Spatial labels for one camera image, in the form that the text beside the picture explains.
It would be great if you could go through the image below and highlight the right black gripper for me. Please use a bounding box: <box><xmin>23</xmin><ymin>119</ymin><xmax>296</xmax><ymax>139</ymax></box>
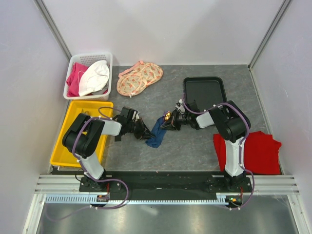
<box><xmin>160</xmin><ymin>109</ymin><xmax>191</xmax><ymax>131</ymax></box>

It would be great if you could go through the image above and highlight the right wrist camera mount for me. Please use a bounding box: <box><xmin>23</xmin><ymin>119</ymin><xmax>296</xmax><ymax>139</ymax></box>
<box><xmin>175</xmin><ymin>99</ymin><xmax>185</xmax><ymax>114</ymax></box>

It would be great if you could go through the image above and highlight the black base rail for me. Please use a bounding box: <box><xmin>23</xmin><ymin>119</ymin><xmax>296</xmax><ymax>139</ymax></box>
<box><xmin>79</xmin><ymin>171</ymin><xmax>252</xmax><ymax>199</ymax></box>

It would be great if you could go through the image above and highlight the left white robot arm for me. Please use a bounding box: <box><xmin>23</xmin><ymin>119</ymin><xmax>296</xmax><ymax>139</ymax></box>
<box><xmin>62</xmin><ymin>107</ymin><xmax>156</xmax><ymax>192</ymax></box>

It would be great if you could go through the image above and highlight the red folded cloth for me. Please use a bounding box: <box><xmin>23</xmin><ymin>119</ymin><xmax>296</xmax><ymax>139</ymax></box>
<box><xmin>213</xmin><ymin>131</ymin><xmax>282</xmax><ymax>177</ymax></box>

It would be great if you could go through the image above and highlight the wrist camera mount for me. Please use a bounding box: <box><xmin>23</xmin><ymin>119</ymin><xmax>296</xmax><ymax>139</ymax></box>
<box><xmin>132</xmin><ymin>110</ymin><xmax>140</xmax><ymax>122</ymax></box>
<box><xmin>175</xmin><ymin>99</ymin><xmax>185</xmax><ymax>114</ymax></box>

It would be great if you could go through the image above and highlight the yellow plastic bin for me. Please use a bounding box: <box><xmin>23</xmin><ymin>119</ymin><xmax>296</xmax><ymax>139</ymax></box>
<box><xmin>50</xmin><ymin>100</ymin><xmax>114</xmax><ymax>168</ymax></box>

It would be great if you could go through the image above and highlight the white perforated basket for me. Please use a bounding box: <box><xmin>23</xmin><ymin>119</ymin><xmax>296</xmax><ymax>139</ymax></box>
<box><xmin>63</xmin><ymin>52</ymin><xmax>113</xmax><ymax>101</ymax></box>

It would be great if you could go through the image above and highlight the pink cloth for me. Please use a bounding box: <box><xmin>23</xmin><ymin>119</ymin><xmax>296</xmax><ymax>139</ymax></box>
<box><xmin>66</xmin><ymin>62</ymin><xmax>88</xmax><ymax>97</ymax></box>

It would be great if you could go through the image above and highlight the black plastic tray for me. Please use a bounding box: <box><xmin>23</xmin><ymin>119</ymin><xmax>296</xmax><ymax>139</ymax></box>
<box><xmin>183</xmin><ymin>77</ymin><xmax>227</xmax><ymax>113</ymax></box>

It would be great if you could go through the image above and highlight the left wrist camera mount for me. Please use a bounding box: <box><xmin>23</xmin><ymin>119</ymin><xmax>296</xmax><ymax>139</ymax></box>
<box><xmin>132</xmin><ymin>110</ymin><xmax>140</xmax><ymax>122</ymax></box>

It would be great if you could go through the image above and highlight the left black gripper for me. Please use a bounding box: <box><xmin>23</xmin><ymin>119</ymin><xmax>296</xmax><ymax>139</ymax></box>
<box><xmin>127</xmin><ymin>117</ymin><xmax>155</xmax><ymax>141</ymax></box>

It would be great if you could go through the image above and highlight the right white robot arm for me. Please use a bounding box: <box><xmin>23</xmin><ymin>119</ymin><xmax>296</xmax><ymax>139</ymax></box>
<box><xmin>160</xmin><ymin>100</ymin><xmax>251</xmax><ymax>192</ymax></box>

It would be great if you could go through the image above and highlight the white toothed cable duct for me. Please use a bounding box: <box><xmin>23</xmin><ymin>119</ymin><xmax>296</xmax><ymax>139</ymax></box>
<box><xmin>45</xmin><ymin>194</ymin><xmax>229</xmax><ymax>205</ymax></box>

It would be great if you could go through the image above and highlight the blue paper napkin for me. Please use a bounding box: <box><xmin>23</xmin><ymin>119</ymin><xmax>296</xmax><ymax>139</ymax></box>
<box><xmin>145</xmin><ymin>117</ymin><xmax>167</xmax><ymax>148</ymax></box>

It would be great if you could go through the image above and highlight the patterned peach oven mitt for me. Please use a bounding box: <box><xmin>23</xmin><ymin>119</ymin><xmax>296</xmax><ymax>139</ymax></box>
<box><xmin>117</xmin><ymin>60</ymin><xmax>163</xmax><ymax>98</ymax></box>

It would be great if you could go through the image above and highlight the iridescent gold spoon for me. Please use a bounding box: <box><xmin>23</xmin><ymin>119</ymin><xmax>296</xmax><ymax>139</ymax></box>
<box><xmin>163</xmin><ymin>111</ymin><xmax>172</xmax><ymax>121</ymax></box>

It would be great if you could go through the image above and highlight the white cloth cap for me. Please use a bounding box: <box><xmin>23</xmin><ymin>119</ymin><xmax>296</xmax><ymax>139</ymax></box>
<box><xmin>78</xmin><ymin>60</ymin><xmax>110</xmax><ymax>97</ymax></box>

